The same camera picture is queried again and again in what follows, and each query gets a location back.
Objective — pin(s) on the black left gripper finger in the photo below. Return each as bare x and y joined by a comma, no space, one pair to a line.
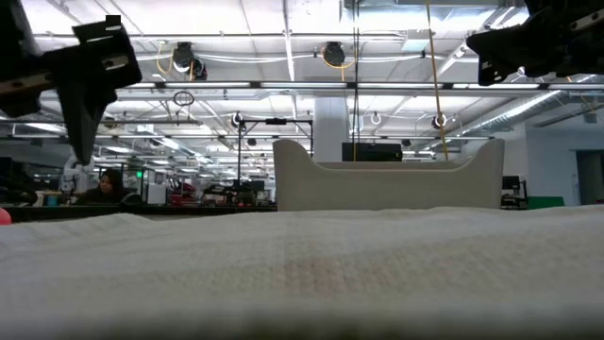
87,118

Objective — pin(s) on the black rectangular screen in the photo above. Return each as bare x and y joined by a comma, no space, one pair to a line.
373,152

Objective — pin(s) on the black aluminium table frame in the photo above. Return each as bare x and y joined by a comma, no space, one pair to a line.
141,211

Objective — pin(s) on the grey plastic tub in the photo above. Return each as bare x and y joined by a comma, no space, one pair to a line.
377,189

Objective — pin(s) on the green panel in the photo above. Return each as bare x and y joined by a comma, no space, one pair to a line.
545,203

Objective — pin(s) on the white checked dish towel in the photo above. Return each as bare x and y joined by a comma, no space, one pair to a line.
302,264

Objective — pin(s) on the black gantry frame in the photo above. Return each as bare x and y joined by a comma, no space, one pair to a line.
276,121

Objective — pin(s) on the white building column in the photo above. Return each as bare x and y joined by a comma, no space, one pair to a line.
330,132

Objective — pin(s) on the person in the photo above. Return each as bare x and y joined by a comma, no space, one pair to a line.
106,189

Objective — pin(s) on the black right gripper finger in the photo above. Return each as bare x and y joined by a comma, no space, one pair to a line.
509,47

